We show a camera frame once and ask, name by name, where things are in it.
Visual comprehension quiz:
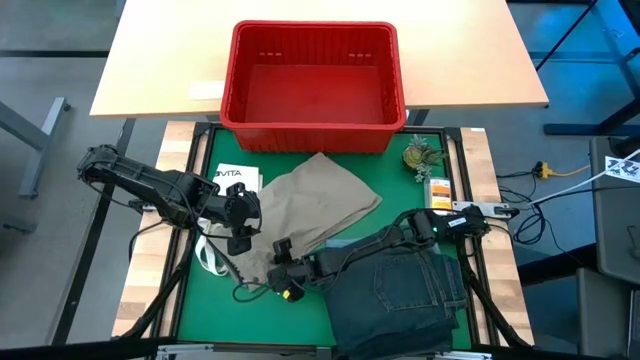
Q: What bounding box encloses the white paper sheet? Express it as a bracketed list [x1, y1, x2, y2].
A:
[186, 80, 226, 101]

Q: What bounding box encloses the dark right gripper cable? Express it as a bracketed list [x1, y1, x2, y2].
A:
[231, 279, 281, 304]

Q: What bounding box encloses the white printed sticker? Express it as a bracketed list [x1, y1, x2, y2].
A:
[604, 155, 640, 184]

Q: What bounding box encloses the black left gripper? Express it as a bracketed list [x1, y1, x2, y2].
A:
[199, 181, 264, 257]

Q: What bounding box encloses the clear package with orange label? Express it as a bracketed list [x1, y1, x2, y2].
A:
[424, 177, 454, 211]

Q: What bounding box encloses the dark gripper cable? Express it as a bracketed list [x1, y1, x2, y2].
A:
[231, 279, 281, 304]
[198, 219, 264, 287]

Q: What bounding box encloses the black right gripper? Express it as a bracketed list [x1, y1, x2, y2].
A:
[267, 238, 322, 303]

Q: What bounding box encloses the red plastic laundry bin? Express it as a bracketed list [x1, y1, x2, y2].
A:
[219, 19, 409, 154]

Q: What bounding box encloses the black garment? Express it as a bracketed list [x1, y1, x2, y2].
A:
[322, 239, 469, 357]

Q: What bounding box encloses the dark left gripper cable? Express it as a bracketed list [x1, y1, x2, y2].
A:
[198, 219, 264, 287]

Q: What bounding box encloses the white canvas tote bag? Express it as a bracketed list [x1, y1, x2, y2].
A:
[194, 162, 264, 278]

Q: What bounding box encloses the dark grey equipment case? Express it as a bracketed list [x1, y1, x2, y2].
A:
[589, 134, 640, 286]
[574, 267, 640, 359]

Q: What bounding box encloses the grey desk leg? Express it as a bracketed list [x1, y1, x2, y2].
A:
[0, 97, 71, 199]

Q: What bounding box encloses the silver metal bracket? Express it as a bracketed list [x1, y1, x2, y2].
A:
[156, 343, 215, 360]
[433, 349, 494, 360]

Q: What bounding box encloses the dark blue cable bundle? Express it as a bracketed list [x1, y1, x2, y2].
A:
[497, 172, 551, 246]

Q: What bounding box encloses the small artificial succulent plant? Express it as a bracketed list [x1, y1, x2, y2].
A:
[401, 134, 446, 184]

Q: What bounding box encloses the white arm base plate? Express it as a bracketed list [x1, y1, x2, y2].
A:
[452, 200, 521, 219]

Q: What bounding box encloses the khaki garment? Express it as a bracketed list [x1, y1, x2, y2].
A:
[227, 152, 384, 292]

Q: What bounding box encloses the light wooden desk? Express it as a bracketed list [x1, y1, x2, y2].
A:
[89, 0, 550, 119]

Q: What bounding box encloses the black desk leg frame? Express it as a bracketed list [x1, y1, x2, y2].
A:
[534, 0, 640, 136]

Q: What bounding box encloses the white cable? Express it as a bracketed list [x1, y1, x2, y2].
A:
[529, 148, 640, 206]

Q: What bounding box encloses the yellow power cord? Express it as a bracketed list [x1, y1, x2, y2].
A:
[532, 160, 592, 180]

